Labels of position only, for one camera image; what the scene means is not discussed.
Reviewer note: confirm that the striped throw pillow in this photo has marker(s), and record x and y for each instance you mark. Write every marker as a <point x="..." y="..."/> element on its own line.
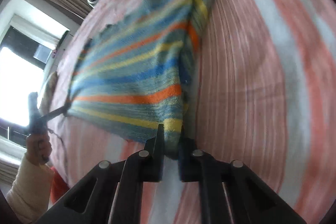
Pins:
<point x="47" y="93"/>

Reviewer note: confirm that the pink striped bed cover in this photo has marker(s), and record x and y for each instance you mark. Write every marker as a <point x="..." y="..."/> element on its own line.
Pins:
<point x="263" y="93"/>

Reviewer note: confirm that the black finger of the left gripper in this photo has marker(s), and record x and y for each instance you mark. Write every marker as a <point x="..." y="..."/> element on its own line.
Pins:
<point x="55" y="113"/>

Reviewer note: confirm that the cream sleeved left forearm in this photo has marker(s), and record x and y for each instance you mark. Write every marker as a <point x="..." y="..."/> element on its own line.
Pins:
<point x="30" y="193"/>

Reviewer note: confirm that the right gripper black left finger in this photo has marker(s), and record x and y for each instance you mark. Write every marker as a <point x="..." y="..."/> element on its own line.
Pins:
<point x="111" y="193"/>

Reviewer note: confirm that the person's left hand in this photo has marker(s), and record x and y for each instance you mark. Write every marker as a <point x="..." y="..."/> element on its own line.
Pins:
<point x="38" y="149"/>

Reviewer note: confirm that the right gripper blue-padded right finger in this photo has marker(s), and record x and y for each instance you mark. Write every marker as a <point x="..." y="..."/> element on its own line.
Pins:
<point x="231" y="192"/>

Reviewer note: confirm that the striped knit sweater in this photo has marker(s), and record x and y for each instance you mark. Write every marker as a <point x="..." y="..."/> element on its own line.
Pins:
<point x="136" y="74"/>

